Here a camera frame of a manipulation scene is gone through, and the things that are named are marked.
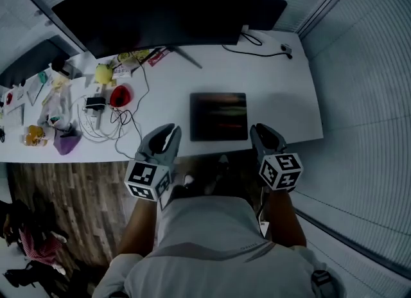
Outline purple cloth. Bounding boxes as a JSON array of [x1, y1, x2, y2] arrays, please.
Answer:
[[52, 125, 83, 156]]

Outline black mouse pad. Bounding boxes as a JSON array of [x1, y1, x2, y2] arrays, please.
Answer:
[[189, 92, 249, 143]]

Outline person's white shirt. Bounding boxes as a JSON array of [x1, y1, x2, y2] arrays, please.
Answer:
[[92, 195, 347, 298]]

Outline clear plastic bag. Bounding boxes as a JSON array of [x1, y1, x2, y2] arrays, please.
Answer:
[[36, 79, 73, 131]]

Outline small white box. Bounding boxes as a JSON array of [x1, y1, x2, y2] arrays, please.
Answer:
[[112, 64, 133, 78]]

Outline black power cable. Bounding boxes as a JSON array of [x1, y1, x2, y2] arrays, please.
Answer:
[[221, 31, 293, 60]]

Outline dark monitor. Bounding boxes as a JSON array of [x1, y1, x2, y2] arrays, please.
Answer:
[[0, 37, 71, 88]]

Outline grey monitor stand leg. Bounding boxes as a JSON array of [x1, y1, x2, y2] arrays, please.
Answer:
[[160, 45, 204, 70]]

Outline person's right shoe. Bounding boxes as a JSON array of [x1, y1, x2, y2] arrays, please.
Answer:
[[216, 154, 230, 175]]

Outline yellow snack packet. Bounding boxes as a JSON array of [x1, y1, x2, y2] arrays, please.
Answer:
[[117, 49, 151, 65]]

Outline red checkered cloth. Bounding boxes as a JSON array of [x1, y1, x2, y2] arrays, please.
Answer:
[[18, 225, 65, 261]]

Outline yellow plush toy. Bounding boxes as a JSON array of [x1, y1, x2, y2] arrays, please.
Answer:
[[94, 62, 114, 85]]

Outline orange drink bottle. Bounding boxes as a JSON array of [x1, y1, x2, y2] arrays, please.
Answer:
[[22, 125, 49, 147]]

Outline thin black cable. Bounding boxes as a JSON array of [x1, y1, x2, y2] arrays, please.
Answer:
[[110, 53, 151, 159]]

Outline red snack packet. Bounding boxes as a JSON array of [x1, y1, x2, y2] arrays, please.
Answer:
[[147, 49, 171, 67]]

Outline large black monitor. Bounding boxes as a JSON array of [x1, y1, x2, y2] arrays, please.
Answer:
[[51, 0, 262, 60]]

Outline black strap buckle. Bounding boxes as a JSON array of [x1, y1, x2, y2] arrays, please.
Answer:
[[310, 269, 335, 292]]

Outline small black screen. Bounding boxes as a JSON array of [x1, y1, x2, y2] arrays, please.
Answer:
[[249, 0, 288, 31]]

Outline white desk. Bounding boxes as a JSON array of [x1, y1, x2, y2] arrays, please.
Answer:
[[0, 20, 324, 164]]

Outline white power strip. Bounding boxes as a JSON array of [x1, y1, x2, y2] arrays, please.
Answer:
[[81, 84, 104, 130]]

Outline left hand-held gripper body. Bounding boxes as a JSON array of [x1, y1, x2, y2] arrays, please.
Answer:
[[124, 147, 178, 202]]

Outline person's right forearm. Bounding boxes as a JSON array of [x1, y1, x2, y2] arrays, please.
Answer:
[[266, 189, 308, 249]]

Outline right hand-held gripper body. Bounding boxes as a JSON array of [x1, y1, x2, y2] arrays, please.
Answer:
[[255, 147, 304, 193]]

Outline red computer mouse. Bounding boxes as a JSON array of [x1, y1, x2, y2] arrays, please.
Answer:
[[109, 84, 134, 108]]

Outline black charger block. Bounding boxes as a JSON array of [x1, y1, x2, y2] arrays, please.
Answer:
[[85, 96, 107, 109]]

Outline person's left forearm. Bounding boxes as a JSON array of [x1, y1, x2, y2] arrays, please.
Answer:
[[116, 197, 162, 256]]

